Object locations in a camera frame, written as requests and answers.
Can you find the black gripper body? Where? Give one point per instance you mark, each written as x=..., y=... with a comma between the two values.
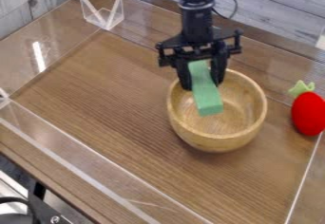
x=201, y=40

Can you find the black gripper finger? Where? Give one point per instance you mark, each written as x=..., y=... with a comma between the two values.
x=184, y=74
x=220, y=65

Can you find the green rectangular block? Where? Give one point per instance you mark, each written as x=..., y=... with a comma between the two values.
x=205, y=91

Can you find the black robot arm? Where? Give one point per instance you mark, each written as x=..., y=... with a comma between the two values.
x=201, y=41

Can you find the light wooden bowl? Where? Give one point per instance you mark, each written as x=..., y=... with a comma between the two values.
x=229, y=130

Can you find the red plush strawberry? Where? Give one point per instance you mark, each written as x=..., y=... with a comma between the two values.
x=308, y=109

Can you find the black metal table clamp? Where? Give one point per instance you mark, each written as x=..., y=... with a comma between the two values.
x=47, y=214

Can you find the clear acrylic corner bracket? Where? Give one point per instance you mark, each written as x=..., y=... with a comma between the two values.
x=105, y=18

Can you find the clear acrylic tray wall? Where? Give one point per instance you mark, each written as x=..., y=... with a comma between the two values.
x=106, y=192

